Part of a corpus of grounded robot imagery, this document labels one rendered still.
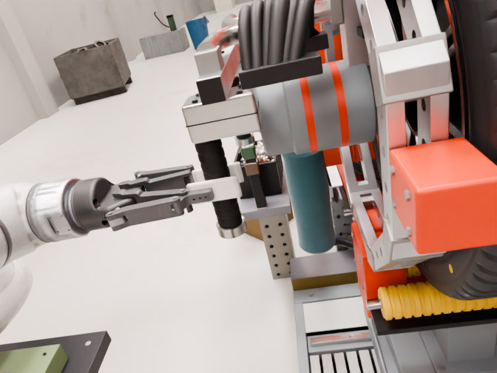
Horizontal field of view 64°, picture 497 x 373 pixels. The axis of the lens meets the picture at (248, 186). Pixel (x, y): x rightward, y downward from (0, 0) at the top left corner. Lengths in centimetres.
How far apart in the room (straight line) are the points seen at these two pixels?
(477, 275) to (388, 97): 24
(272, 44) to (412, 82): 15
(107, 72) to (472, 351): 554
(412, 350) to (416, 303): 34
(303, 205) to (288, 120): 28
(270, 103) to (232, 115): 15
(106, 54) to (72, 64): 48
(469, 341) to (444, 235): 65
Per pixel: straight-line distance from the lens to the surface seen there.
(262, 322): 148
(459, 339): 100
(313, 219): 88
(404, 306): 75
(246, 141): 86
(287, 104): 62
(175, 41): 882
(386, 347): 118
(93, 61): 600
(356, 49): 65
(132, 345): 160
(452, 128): 57
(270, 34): 46
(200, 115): 49
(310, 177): 82
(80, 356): 122
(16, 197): 64
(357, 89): 62
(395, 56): 41
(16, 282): 118
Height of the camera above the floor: 107
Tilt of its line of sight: 27 degrees down
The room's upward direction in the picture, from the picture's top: 14 degrees counter-clockwise
